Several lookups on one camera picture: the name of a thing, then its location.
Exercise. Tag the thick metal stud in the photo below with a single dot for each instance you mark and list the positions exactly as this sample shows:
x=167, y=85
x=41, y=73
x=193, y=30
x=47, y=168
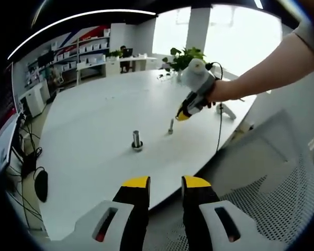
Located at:
x=136, y=137

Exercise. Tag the thin threaded metal stud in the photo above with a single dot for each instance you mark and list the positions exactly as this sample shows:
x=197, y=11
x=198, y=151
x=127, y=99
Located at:
x=171, y=124

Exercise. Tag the large red display screen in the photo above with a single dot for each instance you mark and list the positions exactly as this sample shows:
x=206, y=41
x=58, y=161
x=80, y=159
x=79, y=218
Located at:
x=4, y=102

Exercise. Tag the white mesh chair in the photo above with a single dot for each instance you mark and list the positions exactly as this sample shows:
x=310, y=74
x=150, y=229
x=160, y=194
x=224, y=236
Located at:
x=272, y=146

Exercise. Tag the white tilted screen stand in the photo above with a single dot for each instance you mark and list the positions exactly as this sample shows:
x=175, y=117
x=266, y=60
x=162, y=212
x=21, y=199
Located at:
x=4, y=146

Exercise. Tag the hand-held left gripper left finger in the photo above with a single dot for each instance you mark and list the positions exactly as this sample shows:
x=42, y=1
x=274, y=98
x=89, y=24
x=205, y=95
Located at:
x=133, y=206

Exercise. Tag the white background desk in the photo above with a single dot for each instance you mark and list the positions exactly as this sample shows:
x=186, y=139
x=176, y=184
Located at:
x=112, y=68

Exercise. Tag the white plant pot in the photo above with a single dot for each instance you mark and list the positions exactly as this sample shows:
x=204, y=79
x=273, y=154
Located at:
x=180, y=76

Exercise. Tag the green leafy plant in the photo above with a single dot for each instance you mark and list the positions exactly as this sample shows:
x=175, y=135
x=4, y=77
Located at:
x=180, y=58

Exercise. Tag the white low cabinet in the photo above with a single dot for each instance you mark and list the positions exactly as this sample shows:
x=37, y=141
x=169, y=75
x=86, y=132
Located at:
x=34, y=100

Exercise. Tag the person's grey shirt sleeve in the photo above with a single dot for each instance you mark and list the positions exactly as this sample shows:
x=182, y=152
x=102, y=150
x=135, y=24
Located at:
x=307, y=34

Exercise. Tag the person's right hand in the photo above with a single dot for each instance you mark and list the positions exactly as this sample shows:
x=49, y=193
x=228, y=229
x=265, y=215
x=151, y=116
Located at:
x=225, y=90

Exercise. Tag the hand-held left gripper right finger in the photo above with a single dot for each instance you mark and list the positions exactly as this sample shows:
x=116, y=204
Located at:
x=199, y=206

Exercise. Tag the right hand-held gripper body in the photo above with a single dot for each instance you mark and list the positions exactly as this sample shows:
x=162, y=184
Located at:
x=199, y=77

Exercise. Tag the ceiling light strip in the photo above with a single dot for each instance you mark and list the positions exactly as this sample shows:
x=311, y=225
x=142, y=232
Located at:
x=68, y=18

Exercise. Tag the white shelf unit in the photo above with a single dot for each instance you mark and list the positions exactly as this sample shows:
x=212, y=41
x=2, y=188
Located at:
x=78, y=58

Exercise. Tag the black oval object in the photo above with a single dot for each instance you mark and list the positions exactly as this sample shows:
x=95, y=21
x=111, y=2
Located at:
x=41, y=185

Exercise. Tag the row of white storage bins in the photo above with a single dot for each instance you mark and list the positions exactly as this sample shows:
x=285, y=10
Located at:
x=94, y=47

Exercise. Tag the white handheld controller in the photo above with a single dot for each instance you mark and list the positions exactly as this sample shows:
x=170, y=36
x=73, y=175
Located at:
x=226, y=111

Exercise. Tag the small green desk plant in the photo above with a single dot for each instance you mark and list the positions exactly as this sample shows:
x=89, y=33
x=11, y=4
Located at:
x=114, y=53

